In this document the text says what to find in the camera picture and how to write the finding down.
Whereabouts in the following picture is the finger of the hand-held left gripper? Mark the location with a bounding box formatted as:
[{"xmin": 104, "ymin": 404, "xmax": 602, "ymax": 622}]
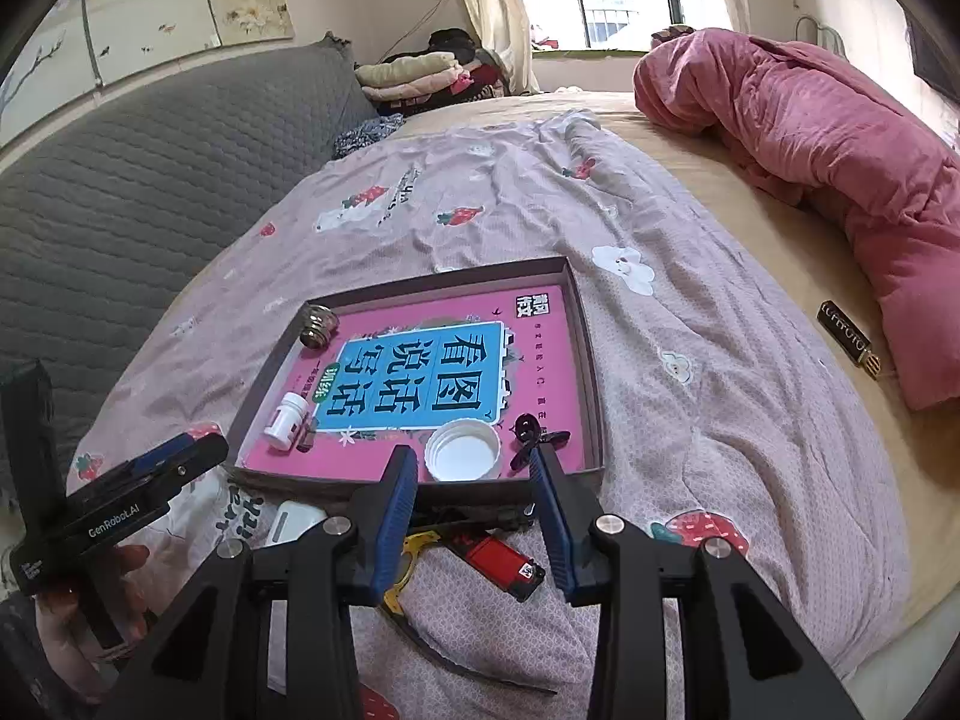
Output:
[
  {"xmin": 135, "ymin": 435, "xmax": 230, "ymax": 500},
  {"xmin": 100, "ymin": 431, "xmax": 199, "ymax": 494}
]

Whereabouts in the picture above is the pink quilt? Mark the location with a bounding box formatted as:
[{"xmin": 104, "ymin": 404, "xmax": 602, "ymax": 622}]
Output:
[{"xmin": 632, "ymin": 26, "xmax": 960, "ymax": 412}]

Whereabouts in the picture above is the blue patterned cloth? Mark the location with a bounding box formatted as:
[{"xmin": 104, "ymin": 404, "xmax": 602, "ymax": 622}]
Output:
[{"xmin": 332, "ymin": 114, "xmax": 406, "ymax": 160}]

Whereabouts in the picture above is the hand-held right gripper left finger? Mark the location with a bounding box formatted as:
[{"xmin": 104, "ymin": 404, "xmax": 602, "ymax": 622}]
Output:
[{"xmin": 97, "ymin": 445, "xmax": 419, "ymax": 720}]

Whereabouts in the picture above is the beige bed sheet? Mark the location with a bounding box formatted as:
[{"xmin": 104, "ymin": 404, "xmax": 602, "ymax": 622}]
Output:
[{"xmin": 390, "ymin": 90, "xmax": 960, "ymax": 631}]

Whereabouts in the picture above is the person's left hand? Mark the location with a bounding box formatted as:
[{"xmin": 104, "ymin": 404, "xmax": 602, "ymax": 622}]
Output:
[{"xmin": 34, "ymin": 544, "xmax": 152, "ymax": 702}]

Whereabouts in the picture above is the red lighter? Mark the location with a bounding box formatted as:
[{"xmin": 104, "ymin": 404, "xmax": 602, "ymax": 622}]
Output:
[{"xmin": 463, "ymin": 531, "xmax": 546, "ymax": 602}]

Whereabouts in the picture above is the gold metal knob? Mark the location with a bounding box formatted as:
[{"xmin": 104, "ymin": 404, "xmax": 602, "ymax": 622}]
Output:
[{"xmin": 300, "ymin": 305, "xmax": 340, "ymax": 350}]

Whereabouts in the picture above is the black binder clip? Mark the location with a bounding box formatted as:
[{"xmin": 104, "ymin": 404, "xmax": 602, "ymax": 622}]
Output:
[{"xmin": 510, "ymin": 414, "xmax": 571, "ymax": 470}]

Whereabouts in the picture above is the strawberry print blanket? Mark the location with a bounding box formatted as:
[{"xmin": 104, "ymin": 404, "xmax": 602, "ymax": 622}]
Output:
[{"xmin": 67, "ymin": 109, "xmax": 912, "ymax": 720}]

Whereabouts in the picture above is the white plastic jar lid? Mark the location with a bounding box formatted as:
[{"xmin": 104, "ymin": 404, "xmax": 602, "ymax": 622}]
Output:
[{"xmin": 424, "ymin": 420, "xmax": 502, "ymax": 482}]

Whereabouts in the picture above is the painted wall panel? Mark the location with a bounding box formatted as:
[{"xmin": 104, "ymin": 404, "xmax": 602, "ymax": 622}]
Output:
[{"xmin": 0, "ymin": 0, "xmax": 297, "ymax": 151}]

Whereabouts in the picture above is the pink and blue book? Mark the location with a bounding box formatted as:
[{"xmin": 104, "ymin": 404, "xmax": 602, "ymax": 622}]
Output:
[{"xmin": 240, "ymin": 286, "xmax": 584, "ymax": 481}]

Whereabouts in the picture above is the grey quilted headboard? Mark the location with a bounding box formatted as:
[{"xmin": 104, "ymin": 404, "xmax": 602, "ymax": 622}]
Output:
[{"xmin": 0, "ymin": 34, "xmax": 380, "ymax": 488}]

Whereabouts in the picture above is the stack of folded clothes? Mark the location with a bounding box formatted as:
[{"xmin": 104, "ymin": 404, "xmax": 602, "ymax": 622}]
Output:
[{"xmin": 354, "ymin": 28, "xmax": 518, "ymax": 117}]

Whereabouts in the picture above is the black wall television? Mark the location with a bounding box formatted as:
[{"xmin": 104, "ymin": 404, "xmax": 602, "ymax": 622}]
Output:
[{"xmin": 904, "ymin": 4, "xmax": 960, "ymax": 102}]

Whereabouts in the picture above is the white earbuds case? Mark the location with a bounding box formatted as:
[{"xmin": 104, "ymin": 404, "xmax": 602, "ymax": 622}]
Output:
[{"xmin": 259, "ymin": 501, "xmax": 327, "ymax": 550}]

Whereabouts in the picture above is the white pill bottle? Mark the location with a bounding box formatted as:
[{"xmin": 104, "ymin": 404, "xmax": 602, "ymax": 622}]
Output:
[{"xmin": 262, "ymin": 394, "xmax": 311, "ymax": 452}]

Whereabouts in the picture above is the black and gold lipstick tube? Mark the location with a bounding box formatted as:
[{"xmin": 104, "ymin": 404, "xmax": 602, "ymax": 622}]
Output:
[{"xmin": 817, "ymin": 301, "xmax": 880, "ymax": 374}]

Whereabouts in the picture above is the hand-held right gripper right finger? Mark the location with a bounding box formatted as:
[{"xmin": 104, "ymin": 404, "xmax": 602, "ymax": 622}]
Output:
[{"xmin": 527, "ymin": 448, "xmax": 863, "ymax": 720}]

